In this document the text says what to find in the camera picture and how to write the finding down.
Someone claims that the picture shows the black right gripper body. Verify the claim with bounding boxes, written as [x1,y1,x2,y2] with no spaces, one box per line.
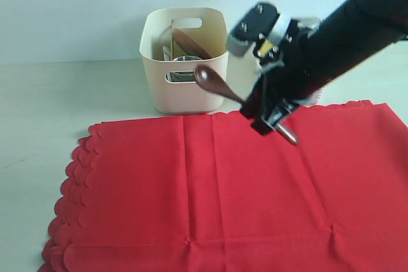
[252,20,321,115]

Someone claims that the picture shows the dark wooden spoon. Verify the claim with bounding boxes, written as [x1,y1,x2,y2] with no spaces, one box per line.
[193,64,300,145]

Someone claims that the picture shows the stainless steel cup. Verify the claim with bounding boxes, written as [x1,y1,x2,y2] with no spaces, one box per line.
[166,55,201,83]

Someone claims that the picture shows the brown wooden plate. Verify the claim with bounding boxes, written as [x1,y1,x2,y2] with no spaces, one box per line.
[172,28,212,60]

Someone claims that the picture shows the cream plastic storage bin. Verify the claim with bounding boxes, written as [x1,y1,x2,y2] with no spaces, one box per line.
[140,8,228,115]

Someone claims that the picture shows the wooden chopstick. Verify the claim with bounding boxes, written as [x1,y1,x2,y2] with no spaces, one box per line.
[170,20,174,61]

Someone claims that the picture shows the steel table knife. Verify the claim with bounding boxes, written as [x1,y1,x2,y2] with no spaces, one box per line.
[162,45,171,61]

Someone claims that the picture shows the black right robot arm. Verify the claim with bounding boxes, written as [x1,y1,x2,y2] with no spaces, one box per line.
[237,0,407,135]

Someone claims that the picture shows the white perforated plastic basket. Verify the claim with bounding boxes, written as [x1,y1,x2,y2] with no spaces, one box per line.
[301,89,323,107]

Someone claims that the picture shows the red scalloped cloth mat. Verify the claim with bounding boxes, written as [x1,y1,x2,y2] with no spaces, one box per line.
[41,101,407,271]

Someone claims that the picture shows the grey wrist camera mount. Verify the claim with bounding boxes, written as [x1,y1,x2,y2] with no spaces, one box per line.
[226,2,292,57]

